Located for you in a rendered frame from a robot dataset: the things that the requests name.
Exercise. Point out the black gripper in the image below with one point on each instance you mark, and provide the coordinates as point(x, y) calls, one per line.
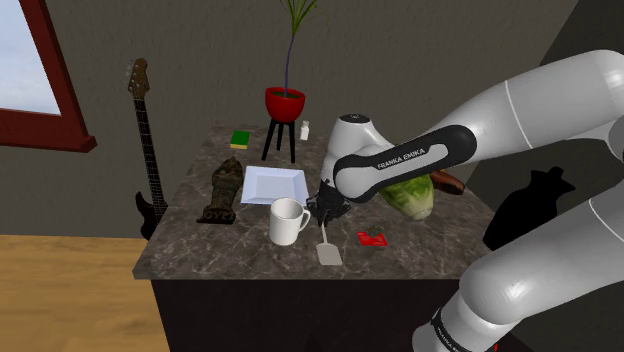
point(330, 202)

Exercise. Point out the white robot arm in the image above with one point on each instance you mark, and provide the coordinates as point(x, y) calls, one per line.
point(536, 112)

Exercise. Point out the white mug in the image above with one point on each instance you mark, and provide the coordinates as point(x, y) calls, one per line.
point(285, 222)

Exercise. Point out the grey spatula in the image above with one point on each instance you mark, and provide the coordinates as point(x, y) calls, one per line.
point(329, 252)

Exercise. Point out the red card with keys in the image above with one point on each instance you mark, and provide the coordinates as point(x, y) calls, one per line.
point(372, 238)

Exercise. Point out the white square plate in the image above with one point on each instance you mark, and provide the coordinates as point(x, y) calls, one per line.
point(273, 185)

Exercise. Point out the small white bottle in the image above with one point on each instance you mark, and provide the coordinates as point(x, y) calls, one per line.
point(304, 130)

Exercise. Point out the green lettuce head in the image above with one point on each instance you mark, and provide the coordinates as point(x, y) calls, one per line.
point(412, 197)

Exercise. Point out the dark marble-top cabinet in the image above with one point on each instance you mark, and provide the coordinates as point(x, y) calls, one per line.
point(244, 253)

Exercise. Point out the dark bronze statue figure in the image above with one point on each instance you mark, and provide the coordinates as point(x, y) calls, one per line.
point(224, 190)

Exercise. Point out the red potted plant on stand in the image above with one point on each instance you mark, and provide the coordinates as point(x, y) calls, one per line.
point(285, 102)

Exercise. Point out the green yellow sponge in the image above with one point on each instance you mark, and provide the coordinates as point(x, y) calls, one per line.
point(239, 139)

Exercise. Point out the brown leather shoe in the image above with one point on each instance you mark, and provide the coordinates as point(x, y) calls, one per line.
point(448, 183)

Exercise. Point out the dark bass guitar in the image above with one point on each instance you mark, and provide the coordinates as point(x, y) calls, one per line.
point(148, 161)

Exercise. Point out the red framed window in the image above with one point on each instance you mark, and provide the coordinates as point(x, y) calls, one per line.
point(29, 73)

